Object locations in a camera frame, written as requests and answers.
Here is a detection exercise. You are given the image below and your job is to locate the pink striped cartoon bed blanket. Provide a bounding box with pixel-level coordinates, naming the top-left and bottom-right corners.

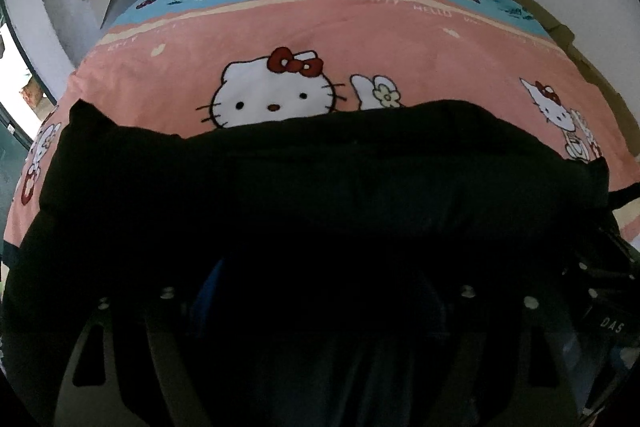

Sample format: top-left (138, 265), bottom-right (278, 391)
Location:
top-left (4, 0), bottom-right (639, 246)

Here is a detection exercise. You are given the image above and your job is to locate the large black garment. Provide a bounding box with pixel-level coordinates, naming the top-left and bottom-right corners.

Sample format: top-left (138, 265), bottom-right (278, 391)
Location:
top-left (2, 101), bottom-right (639, 426)

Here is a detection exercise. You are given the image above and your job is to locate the brown cardboard beside bed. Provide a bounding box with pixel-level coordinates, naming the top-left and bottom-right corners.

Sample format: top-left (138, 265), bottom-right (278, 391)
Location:
top-left (489, 0), bottom-right (640, 148)

